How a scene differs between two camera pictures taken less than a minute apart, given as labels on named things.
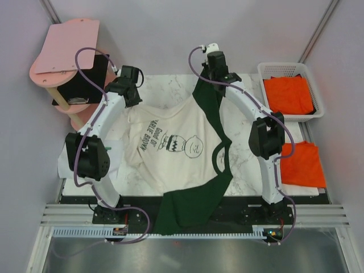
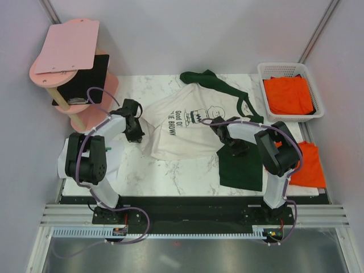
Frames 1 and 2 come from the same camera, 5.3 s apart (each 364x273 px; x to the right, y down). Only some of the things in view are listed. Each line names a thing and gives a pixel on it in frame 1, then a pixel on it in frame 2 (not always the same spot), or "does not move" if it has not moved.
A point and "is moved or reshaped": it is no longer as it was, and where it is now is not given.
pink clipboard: (62, 41) does not move
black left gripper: (136, 100) → (137, 137)
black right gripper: (206, 67) → (239, 151)
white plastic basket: (289, 89) does not move
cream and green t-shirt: (177, 145) is moved or reshaped
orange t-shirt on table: (304, 168) does not move
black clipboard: (76, 91) does not move
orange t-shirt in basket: (290, 95) does not move
